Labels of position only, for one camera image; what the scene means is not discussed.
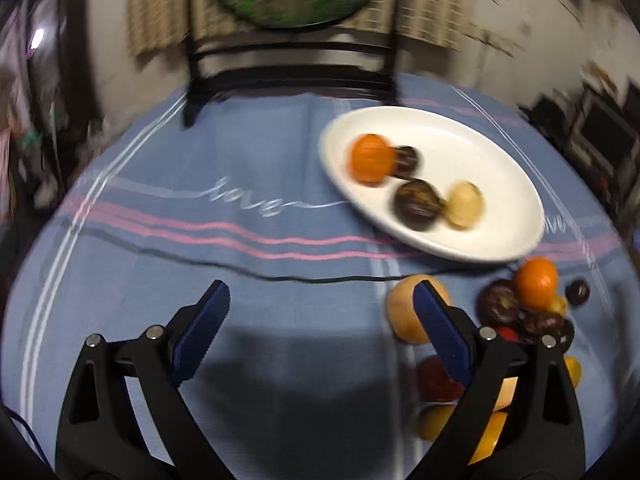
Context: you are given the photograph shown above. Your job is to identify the beige round fruit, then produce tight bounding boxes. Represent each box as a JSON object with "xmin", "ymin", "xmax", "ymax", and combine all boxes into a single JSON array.
[
  {"xmin": 385, "ymin": 274, "xmax": 455, "ymax": 345},
  {"xmin": 442, "ymin": 181, "xmax": 486, "ymax": 231}
]

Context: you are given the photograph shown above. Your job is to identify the large dark brown fruit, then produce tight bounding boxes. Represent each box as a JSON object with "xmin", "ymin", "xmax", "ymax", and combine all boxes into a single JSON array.
[{"xmin": 391, "ymin": 178, "xmax": 446, "ymax": 232}]

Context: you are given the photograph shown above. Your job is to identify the dark computer monitor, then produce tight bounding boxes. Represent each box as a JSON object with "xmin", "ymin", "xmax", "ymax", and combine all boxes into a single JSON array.
[{"xmin": 570, "ymin": 87, "xmax": 640, "ymax": 176}]

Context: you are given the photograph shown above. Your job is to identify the orange tangerine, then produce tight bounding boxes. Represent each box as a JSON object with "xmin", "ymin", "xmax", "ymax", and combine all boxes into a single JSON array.
[
  {"xmin": 348, "ymin": 133, "xmax": 396, "ymax": 186},
  {"xmin": 514, "ymin": 256, "xmax": 559, "ymax": 310}
]

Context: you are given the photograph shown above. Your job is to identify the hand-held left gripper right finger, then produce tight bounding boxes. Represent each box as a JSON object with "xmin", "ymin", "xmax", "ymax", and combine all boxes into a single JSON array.
[{"xmin": 402, "ymin": 280, "xmax": 586, "ymax": 480}]

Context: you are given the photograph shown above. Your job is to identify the woven beige wall mat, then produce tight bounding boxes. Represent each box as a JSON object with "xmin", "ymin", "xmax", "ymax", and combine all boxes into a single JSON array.
[{"xmin": 125, "ymin": 0, "xmax": 526, "ymax": 58}]

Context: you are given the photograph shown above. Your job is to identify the blue striped tablecloth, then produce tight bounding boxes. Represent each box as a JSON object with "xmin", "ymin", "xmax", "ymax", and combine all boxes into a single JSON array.
[{"xmin": 0, "ymin": 72, "xmax": 636, "ymax": 480}]

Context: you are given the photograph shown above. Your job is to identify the orange-yellow fruit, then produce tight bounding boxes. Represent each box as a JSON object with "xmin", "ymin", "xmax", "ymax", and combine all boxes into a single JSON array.
[{"xmin": 467, "ymin": 410, "xmax": 510, "ymax": 466}]

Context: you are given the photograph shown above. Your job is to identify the small dark brown fruit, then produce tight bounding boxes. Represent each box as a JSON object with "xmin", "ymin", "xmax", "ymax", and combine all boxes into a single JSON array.
[
  {"xmin": 565, "ymin": 279, "xmax": 592, "ymax": 306},
  {"xmin": 392, "ymin": 145, "xmax": 421, "ymax": 180}
]

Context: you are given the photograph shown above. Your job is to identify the thin black cable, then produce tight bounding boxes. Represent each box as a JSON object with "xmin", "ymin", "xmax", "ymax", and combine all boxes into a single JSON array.
[{"xmin": 7, "ymin": 407, "xmax": 48, "ymax": 463}]

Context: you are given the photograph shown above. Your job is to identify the small yellow fruit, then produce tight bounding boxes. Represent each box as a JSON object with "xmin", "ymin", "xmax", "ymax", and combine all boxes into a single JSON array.
[
  {"xmin": 564, "ymin": 356, "xmax": 583, "ymax": 390},
  {"xmin": 417, "ymin": 404, "xmax": 456, "ymax": 442}
]

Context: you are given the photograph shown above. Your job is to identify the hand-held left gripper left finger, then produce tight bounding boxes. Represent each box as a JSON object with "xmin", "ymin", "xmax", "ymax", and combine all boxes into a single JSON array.
[{"xmin": 55, "ymin": 280, "xmax": 236, "ymax": 480}]

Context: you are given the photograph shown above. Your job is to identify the white oval plate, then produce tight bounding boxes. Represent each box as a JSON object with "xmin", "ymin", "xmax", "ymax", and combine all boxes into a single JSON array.
[{"xmin": 319, "ymin": 106, "xmax": 546, "ymax": 264}]

